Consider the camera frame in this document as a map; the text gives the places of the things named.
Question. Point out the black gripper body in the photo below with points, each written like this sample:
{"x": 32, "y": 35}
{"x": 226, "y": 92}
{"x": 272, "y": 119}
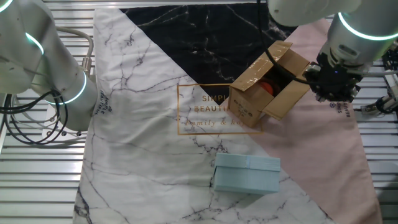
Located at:
{"x": 334, "y": 79}

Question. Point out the brown cardboard box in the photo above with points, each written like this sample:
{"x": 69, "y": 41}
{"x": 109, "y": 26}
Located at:
{"x": 248, "y": 102}

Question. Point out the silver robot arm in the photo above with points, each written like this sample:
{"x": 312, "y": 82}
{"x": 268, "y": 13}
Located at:
{"x": 357, "y": 25}

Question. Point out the light blue gift box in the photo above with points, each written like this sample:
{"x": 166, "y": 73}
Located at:
{"x": 245, "y": 177}

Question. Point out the orange mini basketball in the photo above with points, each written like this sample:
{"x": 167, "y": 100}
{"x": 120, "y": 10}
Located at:
{"x": 267, "y": 87}

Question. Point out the marble pink black tablecloth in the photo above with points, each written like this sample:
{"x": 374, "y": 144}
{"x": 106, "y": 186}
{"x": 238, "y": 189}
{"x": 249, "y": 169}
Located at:
{"x": 140, "y": 124}

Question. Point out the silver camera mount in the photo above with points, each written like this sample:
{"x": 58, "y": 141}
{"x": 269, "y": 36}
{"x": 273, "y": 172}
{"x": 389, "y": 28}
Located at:
{"x": 377, "y": 105}

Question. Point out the small white camera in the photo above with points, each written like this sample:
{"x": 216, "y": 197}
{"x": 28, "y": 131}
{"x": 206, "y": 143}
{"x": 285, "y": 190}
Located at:
{"x": 392, "y": 85}

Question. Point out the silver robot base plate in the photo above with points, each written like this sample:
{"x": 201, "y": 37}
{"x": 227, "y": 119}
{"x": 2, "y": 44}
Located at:
{"x": 53, "y": 132}

